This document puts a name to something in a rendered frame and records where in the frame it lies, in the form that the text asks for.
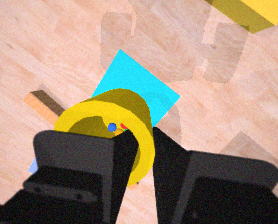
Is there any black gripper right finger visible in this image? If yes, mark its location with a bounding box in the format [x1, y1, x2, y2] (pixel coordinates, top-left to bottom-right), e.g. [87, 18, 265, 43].
[152, 127, 278, 224]

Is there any yellow rectangular block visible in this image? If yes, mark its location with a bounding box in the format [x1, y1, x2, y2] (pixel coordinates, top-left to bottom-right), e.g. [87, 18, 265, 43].
[204, 0, 278, 34]

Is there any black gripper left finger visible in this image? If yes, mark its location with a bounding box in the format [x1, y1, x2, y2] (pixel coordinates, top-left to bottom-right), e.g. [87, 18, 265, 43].
[33, 129, 139, 224]

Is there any yellow cup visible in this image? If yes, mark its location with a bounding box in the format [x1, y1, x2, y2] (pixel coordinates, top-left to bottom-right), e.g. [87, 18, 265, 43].
[54, 88, 155, 186]

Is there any orange marble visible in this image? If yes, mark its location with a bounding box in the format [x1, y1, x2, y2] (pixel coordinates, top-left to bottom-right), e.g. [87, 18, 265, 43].
[115, 128, 123, 136]

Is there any blue marble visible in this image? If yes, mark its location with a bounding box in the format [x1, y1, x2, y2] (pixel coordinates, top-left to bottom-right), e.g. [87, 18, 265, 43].
[108, 123, 117, 132]

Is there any orange flat bar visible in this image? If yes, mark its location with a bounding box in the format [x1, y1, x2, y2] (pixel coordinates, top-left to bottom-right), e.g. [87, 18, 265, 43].
[23, 90, 139, 190]

